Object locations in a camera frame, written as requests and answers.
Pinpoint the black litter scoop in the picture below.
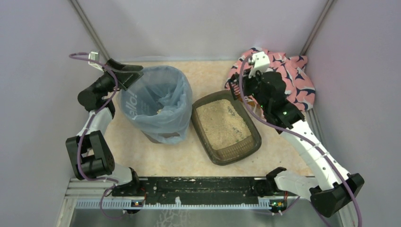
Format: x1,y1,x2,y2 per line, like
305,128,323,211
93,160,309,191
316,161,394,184
227,73,240,100

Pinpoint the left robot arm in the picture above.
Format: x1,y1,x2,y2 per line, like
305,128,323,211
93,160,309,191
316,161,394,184
65,59,143,197

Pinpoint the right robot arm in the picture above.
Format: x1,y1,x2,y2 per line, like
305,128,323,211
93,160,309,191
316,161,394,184
239,72,365,225

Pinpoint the brown litter box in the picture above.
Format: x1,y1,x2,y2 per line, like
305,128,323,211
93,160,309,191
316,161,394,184
191,90,262,166

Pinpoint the pink patterned cloth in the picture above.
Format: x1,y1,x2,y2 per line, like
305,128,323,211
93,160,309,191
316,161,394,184
224,47,316,112

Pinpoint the blue-lined trash bin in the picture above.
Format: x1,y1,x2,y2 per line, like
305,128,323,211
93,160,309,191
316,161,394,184
118,65,192,145

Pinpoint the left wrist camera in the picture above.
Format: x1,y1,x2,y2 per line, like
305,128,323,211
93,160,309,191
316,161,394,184
88,51,102,71

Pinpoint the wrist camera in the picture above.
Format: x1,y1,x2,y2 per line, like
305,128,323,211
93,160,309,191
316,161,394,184
88,51,102,71
248,52,270,78

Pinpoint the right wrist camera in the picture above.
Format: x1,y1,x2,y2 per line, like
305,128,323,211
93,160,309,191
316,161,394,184
248,52,270,78

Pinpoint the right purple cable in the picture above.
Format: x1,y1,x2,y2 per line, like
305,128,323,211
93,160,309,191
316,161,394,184
238,56,363,227

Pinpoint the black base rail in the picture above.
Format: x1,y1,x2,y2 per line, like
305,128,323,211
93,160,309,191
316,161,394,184
67,177,314,210

